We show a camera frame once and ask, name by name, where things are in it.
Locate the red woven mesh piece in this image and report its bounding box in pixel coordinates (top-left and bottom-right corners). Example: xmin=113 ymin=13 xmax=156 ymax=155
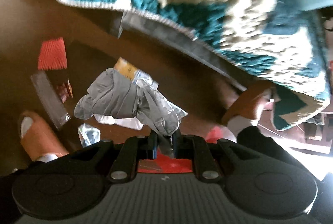
xmin=37 ymin=38 xmax=67 ymax=70

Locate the left brown slipper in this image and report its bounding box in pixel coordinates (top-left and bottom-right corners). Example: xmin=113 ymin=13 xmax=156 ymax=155
xmin=19 ymin=111 xmax=69 ymax=163

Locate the grey plastic bag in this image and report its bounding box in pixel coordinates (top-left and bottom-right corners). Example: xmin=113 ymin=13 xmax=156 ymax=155
xmin=73 ymin=67 xmax=189 ymax=157

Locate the teal white zigzag quilt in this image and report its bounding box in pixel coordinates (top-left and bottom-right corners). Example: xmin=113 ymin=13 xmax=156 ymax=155
xmin=57 ymin=0 xmax=330 ymax=130

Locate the grey flat strip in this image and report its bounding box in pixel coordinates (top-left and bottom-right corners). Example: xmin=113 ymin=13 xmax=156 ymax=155
xmin=30 ymin=71 xmax=71 ymax=130

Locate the white paper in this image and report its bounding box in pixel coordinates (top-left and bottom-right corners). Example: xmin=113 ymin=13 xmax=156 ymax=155
xmin=94 ymin=114 xmax=143 ymax=131

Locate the brown slipper with sock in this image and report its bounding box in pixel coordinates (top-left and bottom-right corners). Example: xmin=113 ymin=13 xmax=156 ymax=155
xmin=222 ymin=80 xmax=274 ymax=137

